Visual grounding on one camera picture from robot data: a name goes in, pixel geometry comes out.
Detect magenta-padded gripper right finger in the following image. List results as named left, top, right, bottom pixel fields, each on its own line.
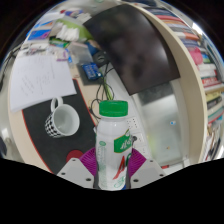
left=126, top=147, right=167, bottom=190

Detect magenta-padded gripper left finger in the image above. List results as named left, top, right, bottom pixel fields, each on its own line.
left=56, top=147, right=101, bottom=190

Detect white green-capped drink bottle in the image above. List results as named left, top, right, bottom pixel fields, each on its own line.
left=95, top=99, right=134, bottom=192

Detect flat round red coaster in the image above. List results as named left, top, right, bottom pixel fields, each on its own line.
left=65, top=149, right=85, bottom=164

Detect black white diamond-pattern mug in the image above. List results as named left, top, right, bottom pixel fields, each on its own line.
left=44, top=96, right=81, bottom=139

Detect black red-edged desk mat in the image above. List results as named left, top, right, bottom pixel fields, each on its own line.
left=21, top=78, right=98, bottom=174

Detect beige shelf with books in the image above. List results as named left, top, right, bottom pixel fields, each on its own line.
left=133, top=0, right=224, bottom=164

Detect small blue electronic device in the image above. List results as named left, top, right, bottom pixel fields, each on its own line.
left=80, top=62, right=103, bottom=81

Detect open white notebook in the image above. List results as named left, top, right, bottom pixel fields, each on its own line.
left=9, top=53, right=78, bottom=114

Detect clear plastic box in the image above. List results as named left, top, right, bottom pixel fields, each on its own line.
left=68, top=41, right=93, bottom=66

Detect black computer monitor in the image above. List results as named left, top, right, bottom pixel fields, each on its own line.
left=82, top=3, right=181, bottom=97

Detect white crumpled cloth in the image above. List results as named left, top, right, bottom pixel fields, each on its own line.
left=55, top=24, right=81, bottom=43

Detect blue tissue box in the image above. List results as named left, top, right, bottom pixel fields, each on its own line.
left=26, top=19, right=54, bottom=43

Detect white wall power sockets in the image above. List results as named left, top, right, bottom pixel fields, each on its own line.
left=125, top=114, right=148, bottom=156

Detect green cable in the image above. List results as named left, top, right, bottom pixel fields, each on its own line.
left=102, top=75, right=114, bottom=102

